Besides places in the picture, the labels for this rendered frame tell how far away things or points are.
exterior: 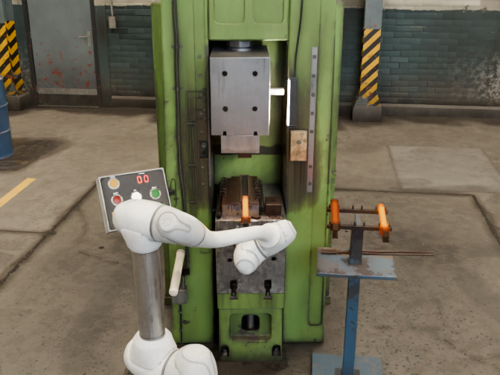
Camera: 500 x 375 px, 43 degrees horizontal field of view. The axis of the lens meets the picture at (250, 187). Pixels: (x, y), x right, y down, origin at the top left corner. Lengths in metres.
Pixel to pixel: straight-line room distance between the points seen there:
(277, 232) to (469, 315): 2.22
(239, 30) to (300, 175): 0.86
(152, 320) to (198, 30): 1.56
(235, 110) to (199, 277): 1.07
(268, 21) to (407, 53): 6.01
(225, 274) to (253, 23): 1.34
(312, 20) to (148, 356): 1.83
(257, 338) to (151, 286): 1.51
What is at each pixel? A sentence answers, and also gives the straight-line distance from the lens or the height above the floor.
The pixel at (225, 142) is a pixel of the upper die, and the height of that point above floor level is 1.33.
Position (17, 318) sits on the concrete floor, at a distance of 4.52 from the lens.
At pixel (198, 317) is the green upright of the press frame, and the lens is 3.92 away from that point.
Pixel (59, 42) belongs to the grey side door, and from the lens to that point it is 9.95.
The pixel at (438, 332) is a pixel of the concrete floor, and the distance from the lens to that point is 4.29.
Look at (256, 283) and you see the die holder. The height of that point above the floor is 0.53.
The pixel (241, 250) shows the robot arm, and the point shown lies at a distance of 2.65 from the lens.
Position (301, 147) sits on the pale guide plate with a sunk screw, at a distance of 3.46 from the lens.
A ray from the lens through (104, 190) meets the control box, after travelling 3.26.
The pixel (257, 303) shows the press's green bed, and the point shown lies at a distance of 3.63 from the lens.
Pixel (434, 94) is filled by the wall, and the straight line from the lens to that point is 9.39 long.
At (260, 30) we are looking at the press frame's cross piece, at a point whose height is 1.88.
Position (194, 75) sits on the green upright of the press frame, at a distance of 3.37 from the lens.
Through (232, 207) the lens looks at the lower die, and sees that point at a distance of 3.43.
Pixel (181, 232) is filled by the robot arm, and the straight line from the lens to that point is 2.15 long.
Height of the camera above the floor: 2.28
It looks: 21 degrees down
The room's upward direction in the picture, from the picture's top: straight up
